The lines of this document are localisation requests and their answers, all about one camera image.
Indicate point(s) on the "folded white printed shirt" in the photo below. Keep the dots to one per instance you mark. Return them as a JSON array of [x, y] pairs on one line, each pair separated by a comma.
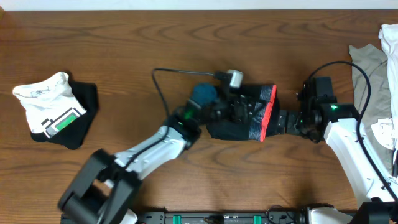
[[50, 105]]

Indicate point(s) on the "black leggings with grey waistband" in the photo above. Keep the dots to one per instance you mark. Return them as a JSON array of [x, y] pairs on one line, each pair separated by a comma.
[[264, 124]]

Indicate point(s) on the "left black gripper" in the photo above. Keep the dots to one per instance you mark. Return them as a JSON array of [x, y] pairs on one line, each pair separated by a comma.
[[236, 107]]

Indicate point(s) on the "beige garment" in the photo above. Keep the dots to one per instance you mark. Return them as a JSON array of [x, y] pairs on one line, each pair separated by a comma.
[[374, 62]]

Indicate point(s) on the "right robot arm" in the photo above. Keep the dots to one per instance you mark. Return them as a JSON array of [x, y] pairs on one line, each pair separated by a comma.
[[339, 126]]

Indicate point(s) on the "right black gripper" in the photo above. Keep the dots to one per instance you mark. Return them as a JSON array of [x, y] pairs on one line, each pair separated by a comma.
[[290, 127]]

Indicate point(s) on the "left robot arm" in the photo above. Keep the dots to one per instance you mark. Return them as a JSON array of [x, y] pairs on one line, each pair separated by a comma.
[[103, 189]]

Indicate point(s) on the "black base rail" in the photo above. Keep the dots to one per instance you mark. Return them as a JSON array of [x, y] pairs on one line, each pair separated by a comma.
[[274, 215]]

